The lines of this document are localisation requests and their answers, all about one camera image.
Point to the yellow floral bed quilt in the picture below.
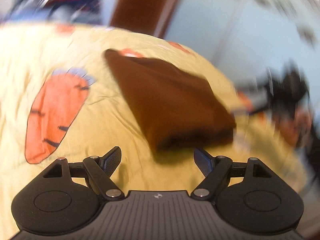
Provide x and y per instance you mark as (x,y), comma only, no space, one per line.
(60,99)

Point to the brown wooden door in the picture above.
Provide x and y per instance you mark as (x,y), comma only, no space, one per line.
(150,17)

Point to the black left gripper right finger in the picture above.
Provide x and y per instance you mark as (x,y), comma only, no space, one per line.
(219,170)

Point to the brown knit sweater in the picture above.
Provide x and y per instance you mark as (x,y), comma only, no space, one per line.
(172,108)

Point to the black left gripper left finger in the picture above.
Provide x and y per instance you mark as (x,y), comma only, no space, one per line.
(86,180)

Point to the pile of dark clothes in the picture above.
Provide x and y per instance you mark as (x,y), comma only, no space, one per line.
(63,11)

